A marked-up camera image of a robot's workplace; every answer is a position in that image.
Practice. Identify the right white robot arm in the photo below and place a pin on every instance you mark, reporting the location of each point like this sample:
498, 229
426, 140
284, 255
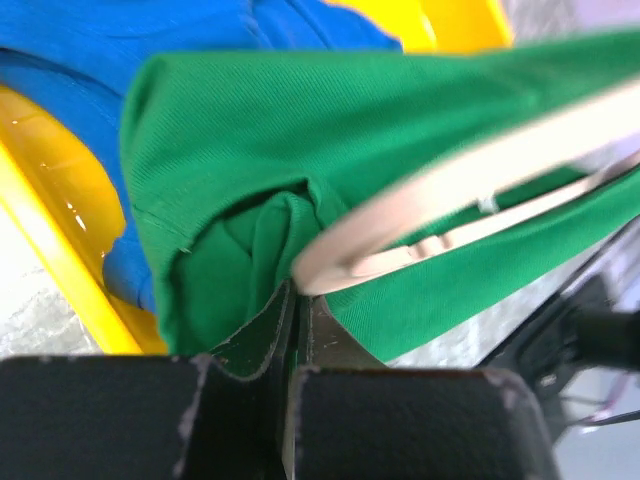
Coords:
592, 320

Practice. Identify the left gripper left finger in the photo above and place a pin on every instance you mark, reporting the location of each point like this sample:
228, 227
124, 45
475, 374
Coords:
214, 415

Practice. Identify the green tank top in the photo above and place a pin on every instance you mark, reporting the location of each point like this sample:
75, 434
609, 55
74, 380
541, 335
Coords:
327, 107

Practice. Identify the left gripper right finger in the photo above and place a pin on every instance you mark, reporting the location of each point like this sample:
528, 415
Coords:
351, 417

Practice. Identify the yellow plastic tray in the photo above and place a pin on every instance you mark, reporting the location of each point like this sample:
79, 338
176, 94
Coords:
61, 200

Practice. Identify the blue garment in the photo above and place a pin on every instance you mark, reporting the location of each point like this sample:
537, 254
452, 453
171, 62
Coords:
76, 59

